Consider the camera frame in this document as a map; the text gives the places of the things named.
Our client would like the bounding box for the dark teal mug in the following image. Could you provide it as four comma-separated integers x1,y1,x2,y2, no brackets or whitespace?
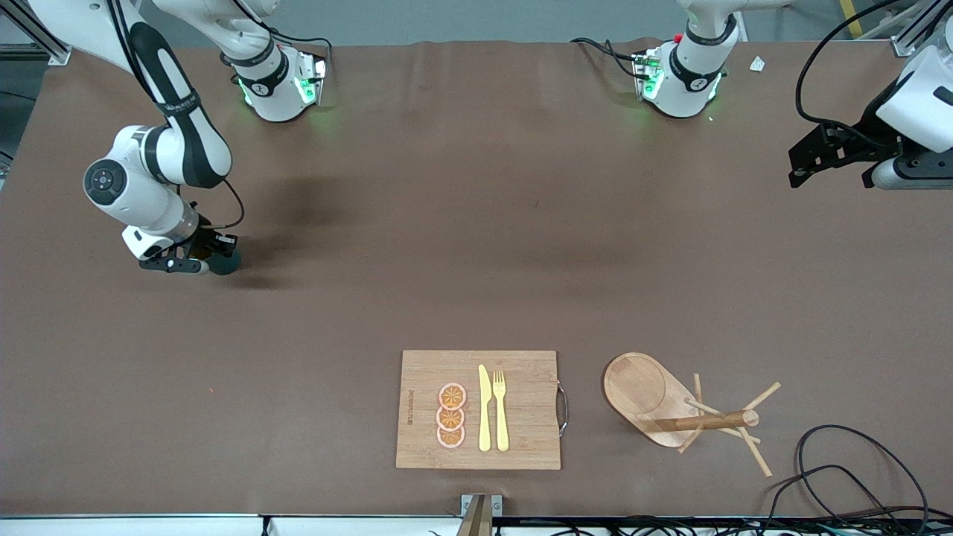
200,249,243,277

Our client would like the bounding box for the wooden mug rack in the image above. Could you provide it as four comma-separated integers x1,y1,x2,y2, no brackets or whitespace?
603,352,783,478

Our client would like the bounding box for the brown table mat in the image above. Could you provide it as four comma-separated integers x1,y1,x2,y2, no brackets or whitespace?
0,37,953,518

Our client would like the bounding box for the yellow plastic knife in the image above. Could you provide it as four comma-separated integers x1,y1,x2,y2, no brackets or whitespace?
478,364,493,453

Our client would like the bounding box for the yellow plastic fork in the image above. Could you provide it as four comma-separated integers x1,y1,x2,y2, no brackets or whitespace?
492,370,510,453

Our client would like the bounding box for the wooden cutting board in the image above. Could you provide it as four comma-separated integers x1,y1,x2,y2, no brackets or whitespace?
395,350,570,471

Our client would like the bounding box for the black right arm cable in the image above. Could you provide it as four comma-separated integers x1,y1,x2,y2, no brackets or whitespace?
108,0,246,230

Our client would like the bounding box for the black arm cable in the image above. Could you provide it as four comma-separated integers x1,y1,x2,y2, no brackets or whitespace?
108,0,246,230
795,0,924,146

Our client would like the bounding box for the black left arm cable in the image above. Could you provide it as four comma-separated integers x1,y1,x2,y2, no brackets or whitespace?
795,0,924,146

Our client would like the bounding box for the aluminium frame profile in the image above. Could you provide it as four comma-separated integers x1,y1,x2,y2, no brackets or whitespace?
0,0,73,66
890,0,953,58

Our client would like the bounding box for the black right base cable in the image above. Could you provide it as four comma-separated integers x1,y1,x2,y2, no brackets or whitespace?
253,15,334,53

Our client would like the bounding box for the black base cable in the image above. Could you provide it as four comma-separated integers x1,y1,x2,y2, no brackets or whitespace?
253,15,334,53
572,37,648,79

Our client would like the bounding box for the black left base cable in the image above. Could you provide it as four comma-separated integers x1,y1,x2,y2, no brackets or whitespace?
572,37,648,79

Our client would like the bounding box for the black looped cable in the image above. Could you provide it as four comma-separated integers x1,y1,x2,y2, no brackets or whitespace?
797,424,931,526
767,465,894,522

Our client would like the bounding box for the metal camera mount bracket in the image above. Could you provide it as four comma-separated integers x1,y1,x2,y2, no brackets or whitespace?
456,494,503,536

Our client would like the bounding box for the black cable bundle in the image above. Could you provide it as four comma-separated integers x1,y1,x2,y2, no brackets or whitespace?
428,517,953,536

